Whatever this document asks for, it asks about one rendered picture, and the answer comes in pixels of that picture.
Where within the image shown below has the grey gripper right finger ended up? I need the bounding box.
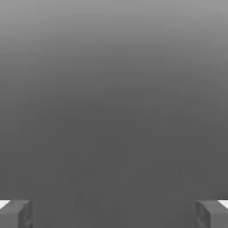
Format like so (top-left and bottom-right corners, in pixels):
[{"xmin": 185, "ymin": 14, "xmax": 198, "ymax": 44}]
[{"xmin": 195, "ymin": 199, "xmax": 228, "ymax": 228}]

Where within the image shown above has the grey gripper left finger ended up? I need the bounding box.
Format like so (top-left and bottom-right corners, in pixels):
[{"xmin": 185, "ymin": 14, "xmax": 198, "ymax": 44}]
[{"xmin": 0, "ymin": 199, "xmax": 34, "ymax": 228}]

